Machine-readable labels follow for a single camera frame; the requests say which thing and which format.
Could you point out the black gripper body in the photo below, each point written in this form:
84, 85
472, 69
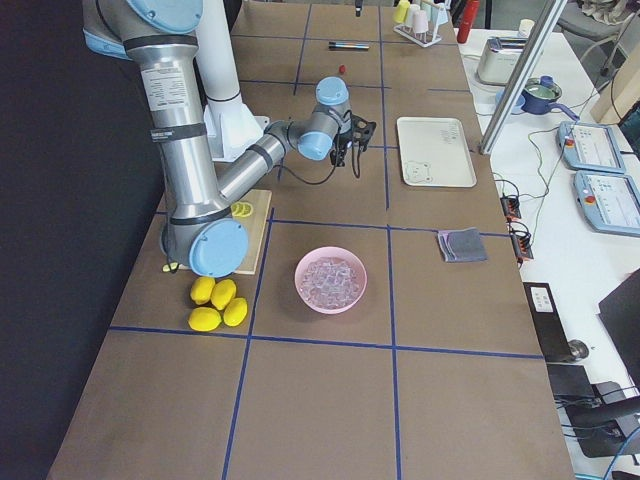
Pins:
341, 147

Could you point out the steel muddler with black tip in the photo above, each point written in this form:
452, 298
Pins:
348, 46

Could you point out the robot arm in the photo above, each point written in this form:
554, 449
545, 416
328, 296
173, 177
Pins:
160, 37

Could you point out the yellow plastic cup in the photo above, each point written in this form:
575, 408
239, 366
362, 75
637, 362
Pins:
400, 11

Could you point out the white plastic cup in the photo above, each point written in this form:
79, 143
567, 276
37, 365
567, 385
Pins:
411, 10

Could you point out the pink plastic cup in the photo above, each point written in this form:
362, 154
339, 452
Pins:
419, 22

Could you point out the mint green plastic cup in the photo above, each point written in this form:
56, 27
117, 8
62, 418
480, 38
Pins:
430, 10

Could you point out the clear ice cubes pile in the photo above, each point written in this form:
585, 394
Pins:
330, 283

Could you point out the cream bear serving tray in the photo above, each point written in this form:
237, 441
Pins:
434, 153

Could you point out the bamboo cutting board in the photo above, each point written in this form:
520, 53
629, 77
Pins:
255, 226

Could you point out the lemon slices stack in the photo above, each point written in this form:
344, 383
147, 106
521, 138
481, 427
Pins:
242, 209

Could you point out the red bottle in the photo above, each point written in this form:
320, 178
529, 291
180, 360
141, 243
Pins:
468, 17

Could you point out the pink bowl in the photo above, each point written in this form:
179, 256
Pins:
330, 251

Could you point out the purple folded cloth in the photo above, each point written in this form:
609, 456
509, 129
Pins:
442, 238

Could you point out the grey folded cloth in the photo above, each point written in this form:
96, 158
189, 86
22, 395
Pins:
466, 246

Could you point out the cream toaster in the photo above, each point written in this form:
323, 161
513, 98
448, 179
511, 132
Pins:
499, 58

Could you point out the whole lemon top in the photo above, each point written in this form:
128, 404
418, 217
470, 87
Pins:
223, 293

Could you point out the black power strip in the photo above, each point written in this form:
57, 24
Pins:
511, 207
521, 239

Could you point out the whole lemon far left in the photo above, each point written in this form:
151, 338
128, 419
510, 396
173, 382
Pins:
201, 290

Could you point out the yellow-green plastic knife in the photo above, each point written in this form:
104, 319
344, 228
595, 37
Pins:
171, 267

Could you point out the teach pendant far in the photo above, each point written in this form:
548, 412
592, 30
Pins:
586, 146

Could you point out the teach pendant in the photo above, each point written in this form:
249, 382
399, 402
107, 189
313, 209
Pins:
586, 146
609, 202

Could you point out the teach pendant near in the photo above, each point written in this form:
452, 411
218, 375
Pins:
609, 202

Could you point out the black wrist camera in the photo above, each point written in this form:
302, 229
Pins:
362, 132

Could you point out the white wire cup rack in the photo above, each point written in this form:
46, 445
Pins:
432, 37

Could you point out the aluminium frame post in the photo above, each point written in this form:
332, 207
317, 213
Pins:
540, 33

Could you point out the blue saucepan purple handle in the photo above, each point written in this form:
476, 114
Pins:
542, 95

